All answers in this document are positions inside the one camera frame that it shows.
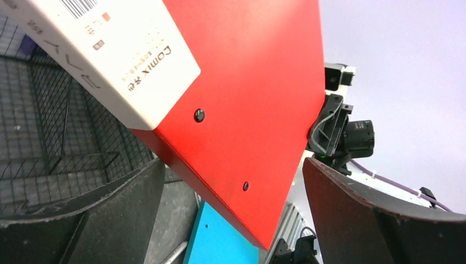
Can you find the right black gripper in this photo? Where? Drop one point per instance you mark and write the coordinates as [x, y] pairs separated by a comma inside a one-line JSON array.
[[359, 224]]

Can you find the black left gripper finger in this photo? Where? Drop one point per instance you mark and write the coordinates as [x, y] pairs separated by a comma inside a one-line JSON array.
[[110, 224]]

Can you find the black wire mesh organizer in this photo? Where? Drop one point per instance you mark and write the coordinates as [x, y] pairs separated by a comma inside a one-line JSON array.
[[57, 141]]

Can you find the teal blue clipboard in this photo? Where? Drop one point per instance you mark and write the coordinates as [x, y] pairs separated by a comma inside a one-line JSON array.
[[214, 240]]

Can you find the red clipboard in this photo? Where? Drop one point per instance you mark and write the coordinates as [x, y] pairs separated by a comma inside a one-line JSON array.
[[223, 92]]

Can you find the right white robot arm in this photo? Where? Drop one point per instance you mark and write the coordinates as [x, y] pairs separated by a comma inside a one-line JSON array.
[[386, 189]]

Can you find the purple small block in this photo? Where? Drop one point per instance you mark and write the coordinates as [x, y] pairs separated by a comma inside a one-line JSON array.
[[27, 46]]

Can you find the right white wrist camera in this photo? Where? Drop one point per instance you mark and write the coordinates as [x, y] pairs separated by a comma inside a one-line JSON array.
[[337, 74]]

